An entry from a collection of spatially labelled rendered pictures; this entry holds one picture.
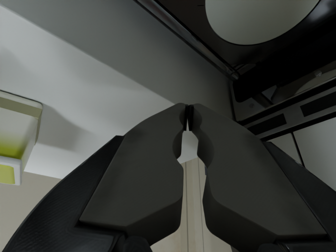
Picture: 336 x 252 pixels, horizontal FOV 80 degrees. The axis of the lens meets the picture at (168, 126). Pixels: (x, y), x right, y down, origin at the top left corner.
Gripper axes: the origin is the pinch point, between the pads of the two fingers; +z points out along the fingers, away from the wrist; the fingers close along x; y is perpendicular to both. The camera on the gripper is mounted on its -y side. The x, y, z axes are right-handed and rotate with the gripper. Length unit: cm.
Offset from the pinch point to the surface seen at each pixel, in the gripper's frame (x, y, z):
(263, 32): 7.8, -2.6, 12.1
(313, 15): 11.7, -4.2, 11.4
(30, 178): -91, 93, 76
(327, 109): 14.1, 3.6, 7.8
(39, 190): -86, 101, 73
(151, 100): -3.1, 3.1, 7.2
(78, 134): -12.9, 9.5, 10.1
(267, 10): 7.3, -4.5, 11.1
